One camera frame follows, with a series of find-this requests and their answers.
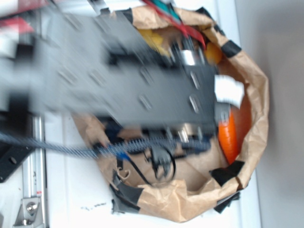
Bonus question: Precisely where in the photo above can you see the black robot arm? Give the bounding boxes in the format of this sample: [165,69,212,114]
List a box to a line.
[0,12,245,141]

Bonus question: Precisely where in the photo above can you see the red and green wires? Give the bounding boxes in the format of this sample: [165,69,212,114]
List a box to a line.
[142,0,207,48]

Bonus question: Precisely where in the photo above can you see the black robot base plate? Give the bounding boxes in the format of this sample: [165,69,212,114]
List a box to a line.
[0,111,33,183]

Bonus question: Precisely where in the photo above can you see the yellow rubber duck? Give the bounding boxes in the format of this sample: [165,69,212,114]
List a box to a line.
[204,42,223,65]

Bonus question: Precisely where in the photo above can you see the braided cable sleeve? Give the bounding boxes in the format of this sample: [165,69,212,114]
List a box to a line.
[0,132,209,159]

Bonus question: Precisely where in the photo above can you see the metal corner bracket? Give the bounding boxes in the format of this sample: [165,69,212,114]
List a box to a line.
[12,197,46,228]

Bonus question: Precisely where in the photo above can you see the white plastic tray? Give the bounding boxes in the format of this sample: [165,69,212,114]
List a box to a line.
[44,0,262,228]

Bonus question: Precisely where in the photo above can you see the aluminium frame rail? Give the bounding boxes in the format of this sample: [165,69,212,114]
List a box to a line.
[22,116,47,198]

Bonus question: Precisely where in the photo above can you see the orange toy carrot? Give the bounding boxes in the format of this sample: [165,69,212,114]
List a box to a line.
[218,104,252,164]

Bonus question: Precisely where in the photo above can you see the brown paper bag basket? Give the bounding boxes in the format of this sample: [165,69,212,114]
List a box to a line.
[71,6,270,223]

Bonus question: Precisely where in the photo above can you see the yellow knitted cloth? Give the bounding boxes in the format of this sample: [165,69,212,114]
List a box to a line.
[138,29,171,57]

